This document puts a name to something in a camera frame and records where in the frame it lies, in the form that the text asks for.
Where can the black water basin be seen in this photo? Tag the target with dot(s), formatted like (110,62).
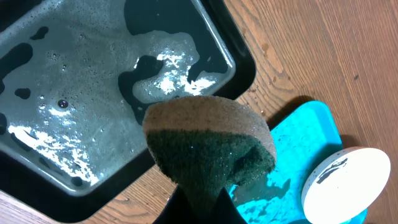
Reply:
(77,77)

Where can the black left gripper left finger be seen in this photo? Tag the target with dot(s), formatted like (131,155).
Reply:
(177,210)

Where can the green yellow sponge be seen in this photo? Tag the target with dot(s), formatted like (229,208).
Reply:
(206,143)

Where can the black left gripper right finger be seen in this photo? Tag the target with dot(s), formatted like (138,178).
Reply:
(224,211)

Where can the white plate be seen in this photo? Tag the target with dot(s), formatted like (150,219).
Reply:
(345,184)

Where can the blue plastic tray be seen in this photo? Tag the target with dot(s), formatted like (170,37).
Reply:
(309,150)

